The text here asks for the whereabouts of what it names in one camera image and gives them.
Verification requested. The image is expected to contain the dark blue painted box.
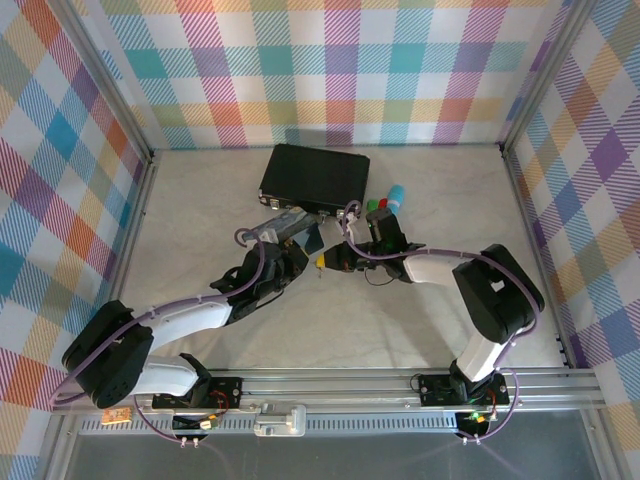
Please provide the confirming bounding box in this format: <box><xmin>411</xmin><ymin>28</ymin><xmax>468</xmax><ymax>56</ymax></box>
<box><xmin>252</xmin><ymin>205</ymin><xmax>327</xmax><ymax>255</ymax></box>

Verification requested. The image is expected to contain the black hard case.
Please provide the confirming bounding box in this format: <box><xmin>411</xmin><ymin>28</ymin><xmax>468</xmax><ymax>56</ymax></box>
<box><xmin>257</xmin><ymin>143</ymin><xmax>372</xmax><ymax>217</ymax></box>

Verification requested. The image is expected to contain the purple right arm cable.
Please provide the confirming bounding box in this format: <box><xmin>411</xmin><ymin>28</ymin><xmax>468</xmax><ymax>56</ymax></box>
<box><xmin>340</xmin><ymin>199</ymin><xmax>546</xmax><ymax>351</ymax></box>

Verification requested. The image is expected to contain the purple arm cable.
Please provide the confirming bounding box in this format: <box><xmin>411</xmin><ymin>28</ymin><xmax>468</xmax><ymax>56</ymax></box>
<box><xmin>340</xmin><ymin>199</ymin><xmax>546</xmax><ymax>351</ymax></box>
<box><xmin>51</xmin><ymin>227</ymin><xmax>267</xmax><ymax>407</ymax></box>

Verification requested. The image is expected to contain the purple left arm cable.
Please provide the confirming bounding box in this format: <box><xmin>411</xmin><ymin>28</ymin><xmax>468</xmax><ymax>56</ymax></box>
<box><xmin>51</xmin><ymin>227</ymin><xmax>267</xmax><ymax>407</ymax></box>

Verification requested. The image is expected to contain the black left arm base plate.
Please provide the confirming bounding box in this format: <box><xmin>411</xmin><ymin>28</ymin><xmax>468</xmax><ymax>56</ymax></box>
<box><xmin>151</xmin><ymin>376</ymin><xmax>245</xmax><ymax>412</ymax></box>

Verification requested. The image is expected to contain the aluminium mounting rail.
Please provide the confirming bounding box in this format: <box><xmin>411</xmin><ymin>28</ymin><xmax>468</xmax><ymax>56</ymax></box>
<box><xmin>53</xmin><ymin>367</ymin><xmax>604</xmax><ymax>414</ymax></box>

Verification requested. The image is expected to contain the white plastic bracket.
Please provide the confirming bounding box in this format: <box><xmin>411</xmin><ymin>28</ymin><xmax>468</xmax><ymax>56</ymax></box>
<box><xmin>253</xmin><ymin>403</ymin><xmax>307</xmax><ymax>438</ymax></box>

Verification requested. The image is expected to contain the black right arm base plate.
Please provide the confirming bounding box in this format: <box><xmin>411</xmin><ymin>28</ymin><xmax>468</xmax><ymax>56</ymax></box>
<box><xmin>417</xmin><ymin>372</ymin><xmax>512</xmax><ymax>407</ymax></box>

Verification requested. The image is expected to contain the grey slotted cable duct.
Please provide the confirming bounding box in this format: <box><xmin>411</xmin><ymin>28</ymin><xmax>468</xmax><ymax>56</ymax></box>
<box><xmin>78</xmin><ymin>412</ymin><xmax>501</xmax><ymax>437</ymax></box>

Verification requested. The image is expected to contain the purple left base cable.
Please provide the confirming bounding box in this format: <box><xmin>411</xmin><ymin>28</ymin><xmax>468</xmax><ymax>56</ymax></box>
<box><xmin>132</xmin><ymin>389</ymin><xmax>211</xmax><ymax>447</ymax></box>

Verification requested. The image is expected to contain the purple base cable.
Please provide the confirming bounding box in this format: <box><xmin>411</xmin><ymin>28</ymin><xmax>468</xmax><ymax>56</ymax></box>
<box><xmin>132</xmin><ymin>389</ymin><xmax>211</xmax><ymax>447</ymax></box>
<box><xmin>458</xmin><ymin>369</ymin><xmax>522</xmax><ymax>446</ymax></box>

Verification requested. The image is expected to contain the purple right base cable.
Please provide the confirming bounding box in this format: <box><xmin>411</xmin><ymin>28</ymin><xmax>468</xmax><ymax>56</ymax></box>
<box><xmin>458</xmin><ymin>369</ymin><xmax>522</xmax><ymax>446</ymax></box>

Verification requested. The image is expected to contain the aluminium frame post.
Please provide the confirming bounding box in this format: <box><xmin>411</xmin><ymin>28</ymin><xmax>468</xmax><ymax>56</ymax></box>
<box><xmin>58</xmin><ymin>0</ymin><xmax>156</xmax><ymax>162</ymax></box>
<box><xmin>498</xmin><ymin>0</ymin><xmax>591</xmax><ymax>157</ymax></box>

